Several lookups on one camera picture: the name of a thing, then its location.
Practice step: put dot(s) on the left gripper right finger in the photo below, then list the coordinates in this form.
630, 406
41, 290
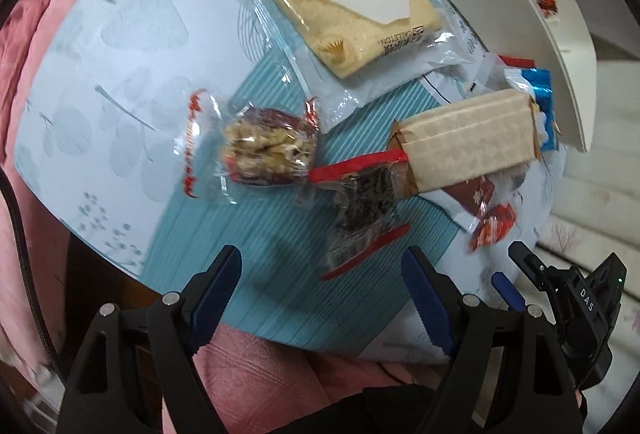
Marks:
506, 372

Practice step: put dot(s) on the blue white snack packet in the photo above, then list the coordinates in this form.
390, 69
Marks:
537, 84

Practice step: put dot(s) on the beige wafer cracker pack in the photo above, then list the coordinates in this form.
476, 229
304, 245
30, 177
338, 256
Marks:
462, 141

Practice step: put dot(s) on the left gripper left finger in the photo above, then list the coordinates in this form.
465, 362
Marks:
134, 365

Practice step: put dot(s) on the small red candy packet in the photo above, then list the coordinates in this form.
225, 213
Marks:
496, 222

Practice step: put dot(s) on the patterned tablecloth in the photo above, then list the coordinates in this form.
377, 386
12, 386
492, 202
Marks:
116, 136

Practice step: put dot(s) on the white plastic storage bin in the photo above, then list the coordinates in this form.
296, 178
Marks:
505, 4

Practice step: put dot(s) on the large bread packet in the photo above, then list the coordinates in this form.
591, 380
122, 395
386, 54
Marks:
348, 53

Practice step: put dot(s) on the walnut date candy packet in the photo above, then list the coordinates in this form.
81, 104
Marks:
226, 152

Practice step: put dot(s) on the clear packet red label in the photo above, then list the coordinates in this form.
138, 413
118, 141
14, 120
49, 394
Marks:
491, 73

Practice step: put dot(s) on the maroon snowflake packet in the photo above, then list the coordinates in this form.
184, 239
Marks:
465, 202

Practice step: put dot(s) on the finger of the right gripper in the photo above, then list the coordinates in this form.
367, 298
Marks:
531, 266
508, 292

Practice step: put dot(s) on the dark seaweed snack packet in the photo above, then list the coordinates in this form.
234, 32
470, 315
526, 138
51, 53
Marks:
366, 191

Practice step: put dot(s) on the cream floral curtain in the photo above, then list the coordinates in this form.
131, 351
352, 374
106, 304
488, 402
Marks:
597, 210

